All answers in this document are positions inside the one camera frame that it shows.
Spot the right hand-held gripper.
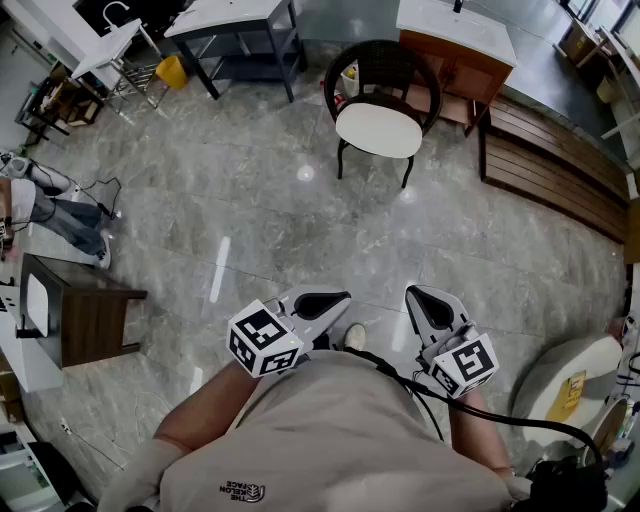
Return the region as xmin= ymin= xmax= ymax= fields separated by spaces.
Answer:
xmin=404 ymin=284 xmax=501 ymax=400

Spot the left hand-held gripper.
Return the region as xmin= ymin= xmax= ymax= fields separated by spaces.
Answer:
xmin=227 ymin=284 xmax=352 ymax=379

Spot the white seat cushion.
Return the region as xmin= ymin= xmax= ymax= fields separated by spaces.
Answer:
xmin=335 ymin=102 xmax=424 ymax=160

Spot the black wicker chair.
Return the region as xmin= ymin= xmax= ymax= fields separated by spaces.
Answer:
xmin=323 ymin=39 xmax=444 ymax=190

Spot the person's right forearm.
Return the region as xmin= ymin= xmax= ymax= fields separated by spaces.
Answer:
xmin=447 ymin=387 xmax=515 ymax=477

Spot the person's left forearm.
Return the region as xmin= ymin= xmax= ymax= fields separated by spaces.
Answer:
xmin=153 ymin=359 xmax=262 ymax=454

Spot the person's white shoe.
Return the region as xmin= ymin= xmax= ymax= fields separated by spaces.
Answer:
xmin=343 ymin=323 xmax=368 ymax=352

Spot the white ceramic toilet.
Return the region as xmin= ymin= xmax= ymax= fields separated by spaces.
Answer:
xmin=509 ymin=333 xmax=625 ymax=450

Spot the person's beige shirt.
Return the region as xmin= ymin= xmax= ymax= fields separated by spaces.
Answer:
xmin=97 ymin=349 xmax=512 ymax=512

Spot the black waist pack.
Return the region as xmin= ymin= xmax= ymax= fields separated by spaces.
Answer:
xmin=513 ymin=455 xmax=612 ymax=512

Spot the dark brown side table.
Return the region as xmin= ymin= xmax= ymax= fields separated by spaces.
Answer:
xmin=17 ymin=252 xmax=149 ymax=371

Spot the wooden slat platform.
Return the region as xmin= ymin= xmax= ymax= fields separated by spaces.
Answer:
xmin=478 ymin=94 xmax=631 ymax=246

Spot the white plastic basket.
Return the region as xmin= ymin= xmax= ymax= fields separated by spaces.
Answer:
xmin=340 ymin=63 xmax=362 ymax=99

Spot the yellow bin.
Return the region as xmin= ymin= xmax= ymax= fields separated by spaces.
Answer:
xmin=154 ymin=54 xmax=190 ymax=92

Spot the white bucket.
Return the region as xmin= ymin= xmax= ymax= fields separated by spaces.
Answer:
xmin=595 ymin=74 xmax=622 ymax=105

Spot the wooden vanity with white basin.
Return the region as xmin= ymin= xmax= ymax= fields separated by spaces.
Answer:
xmin=396 ymin=0 xmax=519 ymax=139

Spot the dark wooden shelf rack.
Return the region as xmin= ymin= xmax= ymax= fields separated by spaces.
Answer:
xmin=13 ymin=63 xmax=107 ymax=147

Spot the dark grey vanity white top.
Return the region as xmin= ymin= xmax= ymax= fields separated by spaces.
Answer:
xmin=163 ymin=0 xmax=309 ymax=104

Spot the white basin on metal stand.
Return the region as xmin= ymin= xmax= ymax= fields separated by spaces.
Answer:
xmin=71 ymin=18 xmax=172 ymax=111

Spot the cardboard box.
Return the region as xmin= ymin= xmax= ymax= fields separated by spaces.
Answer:
xmin=558 ymin=17 xmax=602 ymax=65

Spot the black box with faucet picture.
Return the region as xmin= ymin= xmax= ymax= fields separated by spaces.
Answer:
xmin=72 ymin=0 xmax=151 ymax=39

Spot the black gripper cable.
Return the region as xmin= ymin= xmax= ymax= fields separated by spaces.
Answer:
xmin=343 ymin=347 xmax=605 ymax=464

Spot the white floor cable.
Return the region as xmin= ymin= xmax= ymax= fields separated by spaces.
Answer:
xmin=58 ymin=388 xmax=175 ymax=472

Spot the black floor cable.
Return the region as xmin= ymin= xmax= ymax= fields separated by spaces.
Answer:
xmin=74 ymin=176 xmax=124 ymax=222

